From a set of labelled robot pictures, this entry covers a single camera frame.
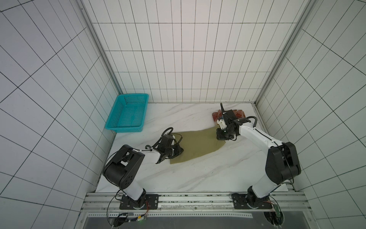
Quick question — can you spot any red plaid skirt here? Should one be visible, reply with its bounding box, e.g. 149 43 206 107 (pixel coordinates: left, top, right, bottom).
212 109 246 122

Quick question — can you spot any olive green skirt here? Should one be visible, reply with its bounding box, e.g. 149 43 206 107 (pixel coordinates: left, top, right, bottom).
170 127 226 164

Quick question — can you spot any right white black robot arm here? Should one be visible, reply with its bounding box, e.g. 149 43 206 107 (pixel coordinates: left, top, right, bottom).
216 104 301 209

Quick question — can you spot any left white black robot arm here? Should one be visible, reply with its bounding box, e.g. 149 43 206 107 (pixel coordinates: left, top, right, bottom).
103 127 184 209

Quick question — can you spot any teal plastic basket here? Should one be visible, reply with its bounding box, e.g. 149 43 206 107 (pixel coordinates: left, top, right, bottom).
105 94 149 133

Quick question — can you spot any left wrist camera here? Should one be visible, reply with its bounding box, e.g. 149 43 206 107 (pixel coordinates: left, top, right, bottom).
161 134 175 149

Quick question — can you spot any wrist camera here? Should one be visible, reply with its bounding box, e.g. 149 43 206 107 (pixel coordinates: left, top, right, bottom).
161 134 175 149
216 117 227 129

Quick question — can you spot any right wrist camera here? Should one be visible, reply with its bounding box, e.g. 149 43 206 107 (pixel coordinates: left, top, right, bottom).
216 117 227 129

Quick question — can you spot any aluminium mounting rail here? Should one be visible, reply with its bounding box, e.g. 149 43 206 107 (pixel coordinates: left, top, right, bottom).
81 190 311 215

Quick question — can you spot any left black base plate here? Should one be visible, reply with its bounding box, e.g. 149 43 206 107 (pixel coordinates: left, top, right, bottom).
119 194 159 210

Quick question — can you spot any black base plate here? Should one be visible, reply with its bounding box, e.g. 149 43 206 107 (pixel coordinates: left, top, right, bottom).
119 194 159 210
231 193 273 210

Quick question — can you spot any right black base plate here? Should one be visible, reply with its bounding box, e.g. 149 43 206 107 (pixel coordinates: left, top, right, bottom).
231 193 273 210

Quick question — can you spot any left control board with wires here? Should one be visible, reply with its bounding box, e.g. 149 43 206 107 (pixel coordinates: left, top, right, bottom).
106 190 150 228

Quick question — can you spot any control board with wires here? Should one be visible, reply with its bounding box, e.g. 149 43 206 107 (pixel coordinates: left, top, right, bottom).
106 190 150 228
264 196 285 229

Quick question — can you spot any right control board with wires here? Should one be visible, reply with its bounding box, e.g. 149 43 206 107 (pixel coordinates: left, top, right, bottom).
264 196 285 229

